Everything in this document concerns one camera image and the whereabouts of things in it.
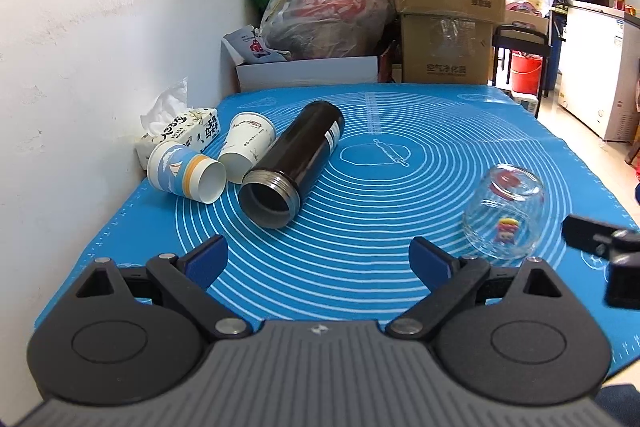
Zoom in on clear glass jar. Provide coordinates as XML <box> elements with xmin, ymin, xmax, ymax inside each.
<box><xmin>462</xmin><ymin>164</ymin><xmax>546</xmax><ymax>261</ymax></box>

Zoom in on blue sailboat paper cup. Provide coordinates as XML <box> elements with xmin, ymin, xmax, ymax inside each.
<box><xmin>146</xmin><ymin>142</ymin><xmax>227</xmax><ymax>205</ymax></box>

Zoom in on white paper cup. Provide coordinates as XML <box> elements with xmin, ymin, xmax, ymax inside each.
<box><xmin>218</xmin><ymin>112</ymin><xmax>276</xmax><ymax>184</ymax></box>

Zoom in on black thermos flask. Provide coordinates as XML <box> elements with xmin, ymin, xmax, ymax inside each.
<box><xmin>238</xmin><ymin>101</ymin><xmax>345</xmax><ymax>230</ymax></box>

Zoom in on blue silicone baking mat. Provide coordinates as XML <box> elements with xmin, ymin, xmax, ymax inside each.
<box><xmin>34</xmin><ymin>82</ymin><xmax>640</xmax><ymax>381</ymax></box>

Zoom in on white tissue pack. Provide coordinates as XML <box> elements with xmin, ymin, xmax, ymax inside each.
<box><xmin>134</xmin><ymin>77</ymin><xmax>220</xmax><ymax>170</ymax></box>

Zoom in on white chest freezer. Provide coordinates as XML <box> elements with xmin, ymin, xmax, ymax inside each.
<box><xmin>558</xmin><ymin>1</ymin><xmax>639</xmax><ymax>142</ymax></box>

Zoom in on red bucket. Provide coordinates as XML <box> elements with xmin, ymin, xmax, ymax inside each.
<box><xmin>510</xmin><ymin>52</ymin><xmax>542</xmax><ymax>95</ymax></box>

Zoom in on lower cardboard box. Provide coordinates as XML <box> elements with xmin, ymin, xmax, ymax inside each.
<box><xmin>400</xmin><ymin>15</ymin><xmax>494</xmax><ymax>84</ymax></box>

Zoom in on black utility cart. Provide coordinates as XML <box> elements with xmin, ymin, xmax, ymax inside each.
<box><xmin>488</xmin><ymin>24</ymin><xmax>551</xmax><ymax>118</ymax></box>

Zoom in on white open box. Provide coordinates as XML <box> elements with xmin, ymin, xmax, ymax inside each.
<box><xmin>222</xmin><ymin>26</ymin><xmax>378</xmax><ymax>92</ymax></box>

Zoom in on clear plastic bag red contents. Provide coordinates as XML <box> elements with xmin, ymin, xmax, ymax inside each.
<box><xmin>259</xmin><ymin>0</ymin><xmax>395</xmax><ymax>60</ymax></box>

